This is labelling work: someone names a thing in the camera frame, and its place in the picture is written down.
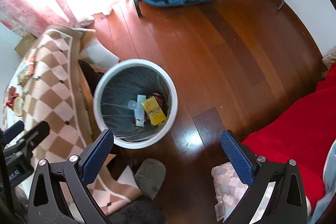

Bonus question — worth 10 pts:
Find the white round trash bin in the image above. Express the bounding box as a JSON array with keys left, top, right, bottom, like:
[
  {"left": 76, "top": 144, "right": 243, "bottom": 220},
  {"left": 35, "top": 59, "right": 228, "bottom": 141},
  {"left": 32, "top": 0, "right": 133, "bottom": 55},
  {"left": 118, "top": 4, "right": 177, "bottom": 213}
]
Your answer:
[{"left": 93, "top": 59, "right": 178, "bottom": 149}]

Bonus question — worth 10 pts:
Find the crumpled red snack wrapper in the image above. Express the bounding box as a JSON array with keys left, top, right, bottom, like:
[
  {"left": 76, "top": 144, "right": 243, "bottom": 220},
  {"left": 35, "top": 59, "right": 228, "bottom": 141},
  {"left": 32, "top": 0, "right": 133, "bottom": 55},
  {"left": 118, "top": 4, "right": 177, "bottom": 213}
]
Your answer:
[{"left": 6, "top": 93, "right": 19, "bottom": 109}]

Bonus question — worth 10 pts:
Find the pomelo peel piece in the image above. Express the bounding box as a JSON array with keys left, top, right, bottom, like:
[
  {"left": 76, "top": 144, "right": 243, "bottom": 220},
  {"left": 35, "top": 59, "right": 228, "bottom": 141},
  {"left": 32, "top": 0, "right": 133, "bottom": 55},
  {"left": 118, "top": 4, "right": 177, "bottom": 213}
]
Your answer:
[{"left": 13, "top": 96, "right": 24, "bottom": 117}]

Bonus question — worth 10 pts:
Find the checkered pastel pillow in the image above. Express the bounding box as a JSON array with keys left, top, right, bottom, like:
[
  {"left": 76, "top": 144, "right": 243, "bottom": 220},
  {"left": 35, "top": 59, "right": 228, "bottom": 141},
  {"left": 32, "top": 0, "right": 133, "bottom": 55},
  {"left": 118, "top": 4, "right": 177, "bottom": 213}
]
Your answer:
[{"left": 211, "top": 162, "right": 275, "bottom": 223}]

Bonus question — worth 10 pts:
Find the checkered brown table cloth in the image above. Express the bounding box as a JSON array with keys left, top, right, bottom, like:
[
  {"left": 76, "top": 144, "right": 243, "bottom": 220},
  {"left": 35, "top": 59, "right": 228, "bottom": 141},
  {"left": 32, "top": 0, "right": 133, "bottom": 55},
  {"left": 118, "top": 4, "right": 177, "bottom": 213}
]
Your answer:
[{"left": 2, "top": 25, "right": 144, "bottom": 217}]

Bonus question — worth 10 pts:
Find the red blanket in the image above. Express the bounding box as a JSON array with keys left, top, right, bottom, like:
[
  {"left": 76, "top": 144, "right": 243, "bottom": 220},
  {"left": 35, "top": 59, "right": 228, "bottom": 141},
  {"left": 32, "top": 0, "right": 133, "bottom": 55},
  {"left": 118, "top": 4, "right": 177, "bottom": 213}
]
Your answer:
[{"left": 243, "top": 65, "right": 335, "bottom": 207}]

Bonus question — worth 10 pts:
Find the dark grey fluffy rug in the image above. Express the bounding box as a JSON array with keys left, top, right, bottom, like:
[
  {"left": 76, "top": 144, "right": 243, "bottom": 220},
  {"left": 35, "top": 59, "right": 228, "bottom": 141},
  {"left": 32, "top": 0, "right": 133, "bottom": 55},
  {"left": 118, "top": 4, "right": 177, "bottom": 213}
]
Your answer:
[{"left": 108, "top": 196, "right": 166, "bottom": 224}]

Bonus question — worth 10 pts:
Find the grey slipper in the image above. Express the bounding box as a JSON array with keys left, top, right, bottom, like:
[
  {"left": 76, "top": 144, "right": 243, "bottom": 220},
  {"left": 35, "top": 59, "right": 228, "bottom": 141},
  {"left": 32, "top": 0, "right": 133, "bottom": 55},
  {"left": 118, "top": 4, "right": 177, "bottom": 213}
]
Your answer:
[{"left": 134, "top": 159, "right": 166, "bottom": 200}]

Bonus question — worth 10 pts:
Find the white table leg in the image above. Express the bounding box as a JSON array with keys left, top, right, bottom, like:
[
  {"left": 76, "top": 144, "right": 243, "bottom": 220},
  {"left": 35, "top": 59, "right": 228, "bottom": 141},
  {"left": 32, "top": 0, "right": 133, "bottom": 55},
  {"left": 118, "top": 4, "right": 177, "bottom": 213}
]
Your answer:
[{"left": 84, "top": 38, "right": 120, "bottom": 71}]

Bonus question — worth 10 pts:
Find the yellow book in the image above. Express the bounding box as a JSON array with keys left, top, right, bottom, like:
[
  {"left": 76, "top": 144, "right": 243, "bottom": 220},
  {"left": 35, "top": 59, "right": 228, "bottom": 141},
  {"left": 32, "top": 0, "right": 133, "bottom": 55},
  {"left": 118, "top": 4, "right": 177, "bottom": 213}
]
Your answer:
[{"left": 141, "top": 96, "right": 166, "bottom": 126}]

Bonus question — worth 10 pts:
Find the red soda can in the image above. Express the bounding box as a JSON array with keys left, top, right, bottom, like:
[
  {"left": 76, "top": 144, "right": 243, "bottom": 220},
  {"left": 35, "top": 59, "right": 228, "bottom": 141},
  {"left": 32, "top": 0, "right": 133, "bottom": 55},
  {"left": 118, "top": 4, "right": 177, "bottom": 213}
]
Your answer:
[{"left": 152, "top": 93, "right": 166, "bottom": 110}]

